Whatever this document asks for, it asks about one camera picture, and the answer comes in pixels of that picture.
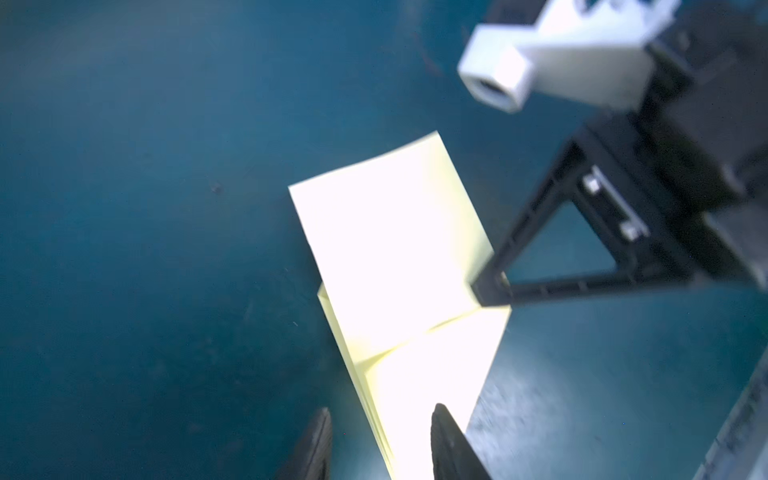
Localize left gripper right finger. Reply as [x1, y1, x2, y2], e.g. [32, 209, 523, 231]
[430, 403, 491, 480]

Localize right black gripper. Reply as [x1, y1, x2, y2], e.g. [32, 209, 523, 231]
[471, 1, 767, 306]

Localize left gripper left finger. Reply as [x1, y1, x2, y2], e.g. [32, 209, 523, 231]
[277, 407, 333, 480]

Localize yellow square paper sheet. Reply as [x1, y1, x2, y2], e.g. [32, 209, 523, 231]
[289, 132, 511, 479]

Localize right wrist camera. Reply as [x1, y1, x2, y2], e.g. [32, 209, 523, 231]
[457, 1, 680, 113]

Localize front aluminium rail bed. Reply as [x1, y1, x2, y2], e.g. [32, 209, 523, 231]
[692, 351, 767, 480]

